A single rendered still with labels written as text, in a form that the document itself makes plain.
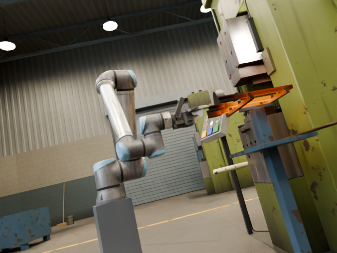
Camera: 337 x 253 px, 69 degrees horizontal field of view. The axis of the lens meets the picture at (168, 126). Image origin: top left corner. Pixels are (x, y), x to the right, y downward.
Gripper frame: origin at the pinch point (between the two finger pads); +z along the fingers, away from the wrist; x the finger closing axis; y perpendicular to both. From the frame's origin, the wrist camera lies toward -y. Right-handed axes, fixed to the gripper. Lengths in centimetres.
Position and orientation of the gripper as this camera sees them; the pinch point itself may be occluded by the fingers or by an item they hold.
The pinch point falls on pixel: (204, 109)
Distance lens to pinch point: 137.5
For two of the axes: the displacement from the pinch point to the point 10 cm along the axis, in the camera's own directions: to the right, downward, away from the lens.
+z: 9.6, -1.9, 2.1
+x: 1.6, -2.4, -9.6
